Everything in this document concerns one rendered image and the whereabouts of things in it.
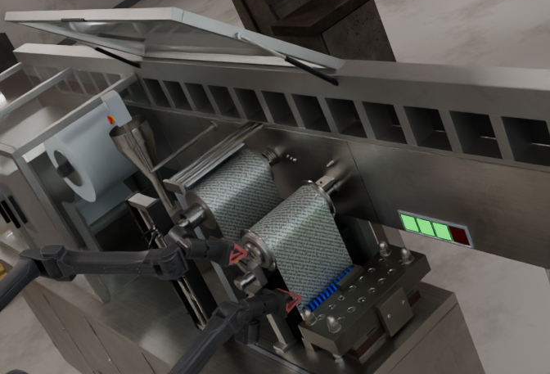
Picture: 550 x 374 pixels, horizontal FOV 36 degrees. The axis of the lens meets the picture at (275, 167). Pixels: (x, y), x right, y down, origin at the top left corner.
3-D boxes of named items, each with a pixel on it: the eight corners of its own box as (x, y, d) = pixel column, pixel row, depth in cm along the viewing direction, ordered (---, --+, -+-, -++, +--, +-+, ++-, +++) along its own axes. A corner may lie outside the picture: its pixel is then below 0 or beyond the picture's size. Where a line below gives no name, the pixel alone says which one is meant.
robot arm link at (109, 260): (51, 283, 248) (35, 255, 242) (60, 269, 253) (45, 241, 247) (182, 285, 232) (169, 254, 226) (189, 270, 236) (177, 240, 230)
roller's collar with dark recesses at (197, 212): (185, 228, 265) (176, 211, 262) (200, 217, 268) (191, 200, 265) (196, 232, 260) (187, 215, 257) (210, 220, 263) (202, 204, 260)
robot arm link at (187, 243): (184, 262, 231) (190, 242, 230) (173, 251, 236) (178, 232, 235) (205, 263, 235) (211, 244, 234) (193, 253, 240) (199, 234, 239)
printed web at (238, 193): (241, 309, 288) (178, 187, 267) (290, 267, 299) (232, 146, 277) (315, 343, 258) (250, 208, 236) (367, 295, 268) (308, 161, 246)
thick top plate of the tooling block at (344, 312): (304, 340, 250) (297, 325, 247) (393, 258, 268) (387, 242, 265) (340, 357, 237) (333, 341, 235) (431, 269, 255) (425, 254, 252)
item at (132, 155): (178, 272, 326) (110, 148, 302) (205, 250, 333) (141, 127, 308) (198, 281, 315) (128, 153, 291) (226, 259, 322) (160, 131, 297)
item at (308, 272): (300, 314, 253) (277, 266, 245) (353, 266, 264) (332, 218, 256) (301, 315, 253) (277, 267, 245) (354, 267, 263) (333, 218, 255)
